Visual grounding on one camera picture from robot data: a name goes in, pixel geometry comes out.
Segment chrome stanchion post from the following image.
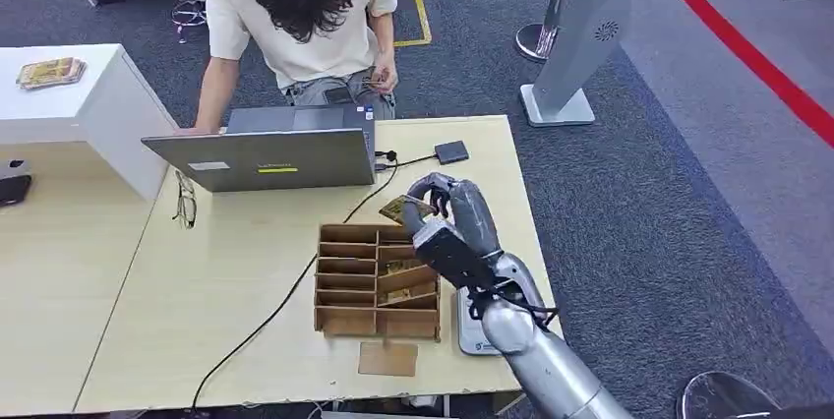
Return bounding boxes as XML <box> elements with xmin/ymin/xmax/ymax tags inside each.
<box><xmin>513</xmin><ymin>0</ymin><xmax>584</xmax><ymax>64</ymax></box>

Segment black-framed glasses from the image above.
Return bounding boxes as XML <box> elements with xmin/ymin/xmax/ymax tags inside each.
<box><xmin>171</xmin><ymin>169</ymin><xmax>200</xmax><ymax>231</ymax></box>

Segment person in pale shirt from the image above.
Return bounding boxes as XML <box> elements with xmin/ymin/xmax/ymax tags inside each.
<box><xmin>174</xmin><ymin>0</ymin><xmax>400</xmax><ymax>138</ymax></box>

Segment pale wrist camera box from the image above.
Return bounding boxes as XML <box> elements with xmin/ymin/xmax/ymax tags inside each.
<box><xmin>410</xmin><ymin>216</ymin><xmax>499</xmax><ymax>292</ymax></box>

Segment long black cable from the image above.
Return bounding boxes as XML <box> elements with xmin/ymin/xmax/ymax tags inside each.
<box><xmin>190</xmin><ymin>150</ymin><xmax>400</xmax><ymax>415</ymax></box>

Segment printed card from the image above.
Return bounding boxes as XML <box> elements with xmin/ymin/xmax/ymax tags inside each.
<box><xmin>378</xmin><ymin>195</ymin><xmax>437</xmax><ymax>226</ymax></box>
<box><xmin>380</xmin><ymin>284</ymin><xmax>437</xmax><ymax>306</ymax></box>

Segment wooden card box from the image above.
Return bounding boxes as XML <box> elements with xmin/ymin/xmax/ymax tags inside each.
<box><xmin>313</xmin><ymin>223</ymin><xmax>443</xmax><ymax>343</ymax></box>

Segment brown cardboard piece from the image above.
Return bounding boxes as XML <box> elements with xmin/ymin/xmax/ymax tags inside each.
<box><xmin>356</xmin><ymin>340</ymin><xmax>420</xmax><ymax>379</ymax></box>

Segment white cabinet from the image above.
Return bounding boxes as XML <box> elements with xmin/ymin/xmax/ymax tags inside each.
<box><xmin>0</xmin><ymin>42</ymin><xmax>179</xmax><ymax>203</ymax></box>

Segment person's left hand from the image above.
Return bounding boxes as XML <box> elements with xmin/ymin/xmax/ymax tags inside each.
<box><xmin>366</xmin><ymin>54</ymin><xmax>400</xmax><ymax>96</ymax></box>

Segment black device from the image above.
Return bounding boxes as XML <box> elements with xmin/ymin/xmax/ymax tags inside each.
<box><xmin>0</xmin><ymin>158</ymin><xmax>33</xmax><ymax>209</ymax></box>

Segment white flat device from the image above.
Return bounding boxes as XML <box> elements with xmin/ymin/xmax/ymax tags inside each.
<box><xmin>454</xmin><ymin>286</ymin><xmax>505</xmax><ymax>358</ymax></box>

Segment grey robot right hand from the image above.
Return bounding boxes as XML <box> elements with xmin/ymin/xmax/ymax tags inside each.
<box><xmin>400</xmin><ymin>171</ymin><xmax>505</xmax><ymax>261</ymax></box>

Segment black glossy round cover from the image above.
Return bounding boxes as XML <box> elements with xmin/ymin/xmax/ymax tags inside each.
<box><xmin>676</xmin><ymin>370</ymin><xmax>834</xmax><ymax>419</ymax></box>

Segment yellow floor tape frame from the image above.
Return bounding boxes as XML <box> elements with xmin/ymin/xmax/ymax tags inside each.
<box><xmin>390</xmin><ymin>0</ymin><xmax>434</xmax><ymax>48</ymax></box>

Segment grey laptop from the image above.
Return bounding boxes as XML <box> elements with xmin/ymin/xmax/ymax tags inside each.
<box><xmin>140</xmin><ymin>103</ymin><xmax>379</xmax><ymax>195</ymax></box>

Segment grey sign stand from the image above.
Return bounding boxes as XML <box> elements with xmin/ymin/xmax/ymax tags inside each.
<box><xmin>518</xmin><ymin>0</ymin><xmax>633</xmax><ymax>129</ymax></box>

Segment red floor tape line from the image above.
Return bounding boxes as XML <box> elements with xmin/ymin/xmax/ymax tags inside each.
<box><xmin>636</xmin><ymin>0</ymin><xmax>834</xmax><ymax>150</ymax></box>

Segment black square hub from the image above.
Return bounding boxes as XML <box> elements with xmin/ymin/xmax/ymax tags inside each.
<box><xmin>434</xmin><ymin>139</ymin><xmax>471</xmax><ymax>166</ymax></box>

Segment short black hub cable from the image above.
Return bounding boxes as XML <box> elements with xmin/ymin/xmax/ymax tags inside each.
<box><xmin>375</xmin><ymin>152</ymin><xmax>438</xmax><ymax>174</ymax></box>

